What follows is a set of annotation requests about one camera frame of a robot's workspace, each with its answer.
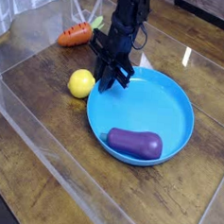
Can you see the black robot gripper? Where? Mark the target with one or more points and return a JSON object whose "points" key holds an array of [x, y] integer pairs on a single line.
{"points": [[112, 55]]}

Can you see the yellow toy lemon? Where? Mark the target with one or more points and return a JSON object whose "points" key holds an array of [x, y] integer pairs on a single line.
{"points": [[81, 83]]}

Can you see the blue round plastic tray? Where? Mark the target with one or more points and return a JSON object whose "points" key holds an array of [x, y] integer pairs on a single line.
{"points": [[152, 102]]}

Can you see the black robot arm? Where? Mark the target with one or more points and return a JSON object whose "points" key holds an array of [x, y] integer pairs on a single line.
{"points": [[132, 13]]}

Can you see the orange toy carrot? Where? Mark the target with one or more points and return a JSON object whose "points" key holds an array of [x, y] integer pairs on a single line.
{"points": [[79, 34]]}

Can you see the purple toy eggplant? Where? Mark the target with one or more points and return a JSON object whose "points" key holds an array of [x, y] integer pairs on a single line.
{"points": [[144, 145]]}

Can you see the dark wooden baseboard strip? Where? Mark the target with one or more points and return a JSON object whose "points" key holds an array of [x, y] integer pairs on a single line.
{"points": [[200, 13]]}

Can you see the clear acrylic enclosure wall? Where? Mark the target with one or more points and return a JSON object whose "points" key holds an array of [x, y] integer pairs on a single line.
{"points": [[52, 168]]}

